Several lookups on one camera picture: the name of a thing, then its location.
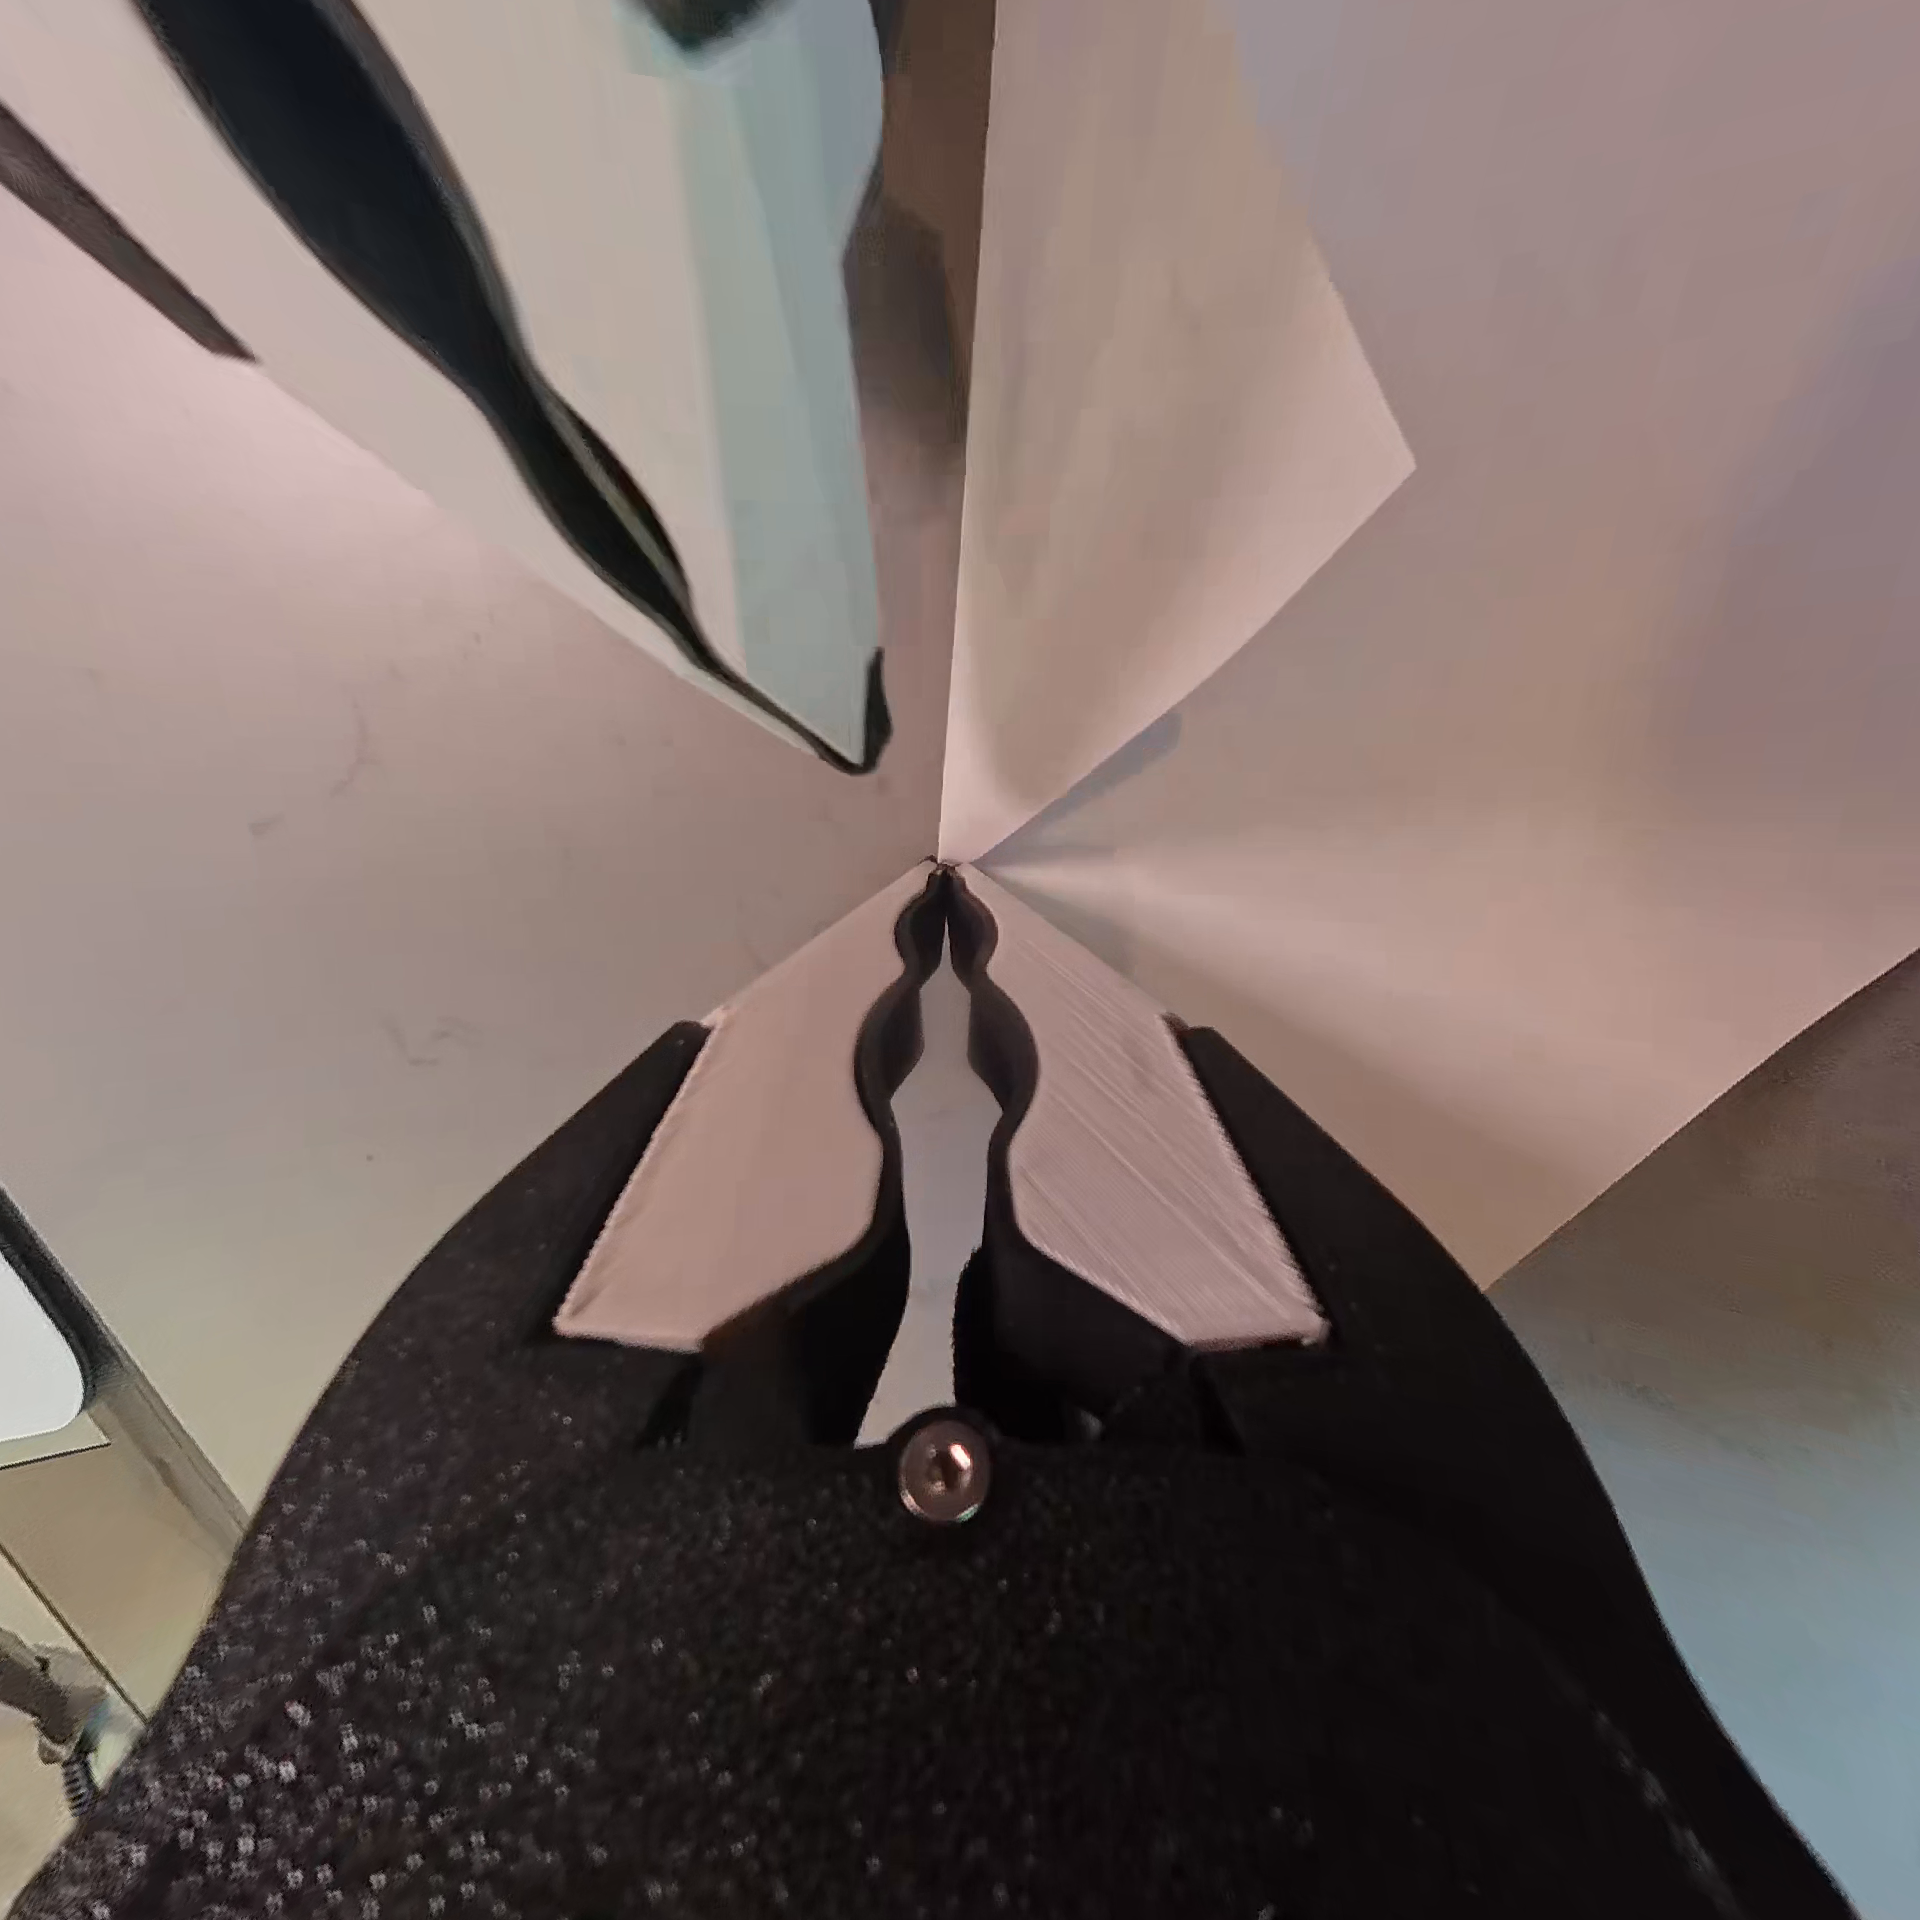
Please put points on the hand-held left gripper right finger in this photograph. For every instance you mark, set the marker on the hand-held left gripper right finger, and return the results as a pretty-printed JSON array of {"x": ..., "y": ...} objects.
[{"x": 1156, "y": 1202}]

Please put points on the grey desk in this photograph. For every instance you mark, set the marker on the grey desk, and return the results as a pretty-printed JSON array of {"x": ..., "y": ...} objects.
[{"x": 301, "y": 902}]

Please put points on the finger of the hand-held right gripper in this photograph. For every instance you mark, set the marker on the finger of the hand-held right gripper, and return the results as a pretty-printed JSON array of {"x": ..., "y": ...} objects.
[
  {"x": 226, "y": 196},
  {"x": 645, "y": 224}
]

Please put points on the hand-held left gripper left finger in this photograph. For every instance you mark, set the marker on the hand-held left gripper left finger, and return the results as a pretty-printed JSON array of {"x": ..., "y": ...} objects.
[{"x": 734, "y": 1186}]

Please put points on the white paper sheet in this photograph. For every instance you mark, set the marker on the white paper sheet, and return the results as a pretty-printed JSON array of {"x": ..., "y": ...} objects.
[{"x": 1171, "y": 375}]

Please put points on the white laptop stand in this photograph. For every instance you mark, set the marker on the white laptop stand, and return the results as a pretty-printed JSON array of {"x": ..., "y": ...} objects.
[{"x": 31, "y": 1349}]

